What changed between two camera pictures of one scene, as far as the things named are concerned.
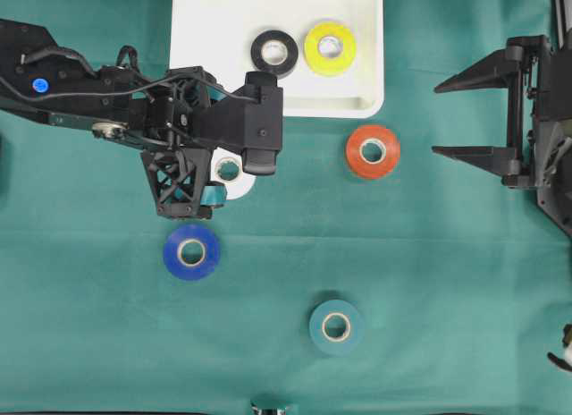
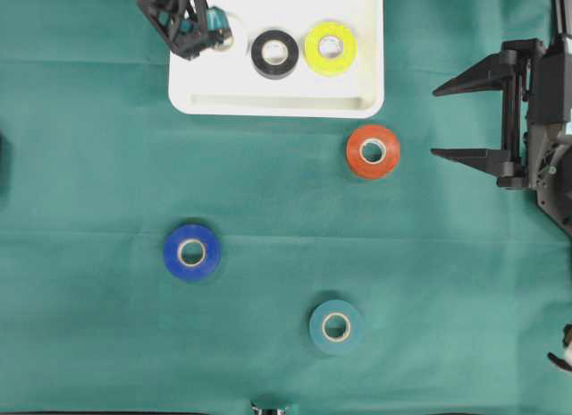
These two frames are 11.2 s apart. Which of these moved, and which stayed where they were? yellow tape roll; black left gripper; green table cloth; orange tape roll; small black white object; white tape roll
Moved: white tape roll; black left gripper
Stayed: orange tape roll; yellow tape roll; small black white object; green table cloth
